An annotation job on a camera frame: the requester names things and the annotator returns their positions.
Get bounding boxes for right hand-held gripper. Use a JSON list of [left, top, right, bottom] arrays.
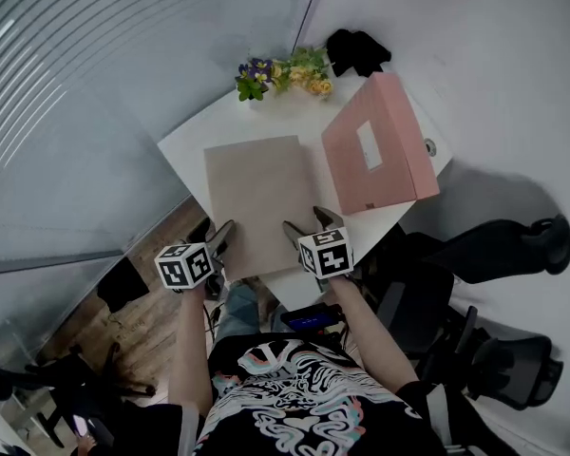
[[282, 204, 357, 282]]

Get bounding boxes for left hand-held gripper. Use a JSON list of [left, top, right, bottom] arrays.
[[153, 217, 238, 295]]

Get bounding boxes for beige file box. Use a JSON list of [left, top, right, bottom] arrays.
[[203, 134, 324, 283]]

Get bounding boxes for pink file box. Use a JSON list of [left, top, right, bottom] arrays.
[[320, 72, 441, 216]]

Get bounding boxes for person's right forearm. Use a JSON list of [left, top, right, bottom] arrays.
[[330, 275, 419, 393]]

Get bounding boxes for person's left forearm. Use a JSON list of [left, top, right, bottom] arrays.
[[168, 285, 215, 417]]

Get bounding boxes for person's blue jeans leg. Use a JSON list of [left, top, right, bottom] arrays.
[[213, 282, 267, 346]]

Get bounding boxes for black device blue screen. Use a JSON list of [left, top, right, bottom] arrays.
[[279, 303, 346, 334]]

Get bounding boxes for yellow artificial flower bouquet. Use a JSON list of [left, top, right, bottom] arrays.
[[270, 45, 334, 99]]

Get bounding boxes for purple flower potted plant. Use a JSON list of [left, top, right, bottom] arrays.
[[235, 57, 275, 103]]

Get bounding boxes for black mesh office chair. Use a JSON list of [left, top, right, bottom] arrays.
[[360, 214, 570, 365], [0, 342, 158, 450], [412, 304, 564, 412]]

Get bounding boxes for person's black printed shirt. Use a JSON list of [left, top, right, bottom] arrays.
[[146, 337, 504, 456]]

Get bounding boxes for black cloth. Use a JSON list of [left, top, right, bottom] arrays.
[[325, 28, 392, 79]]

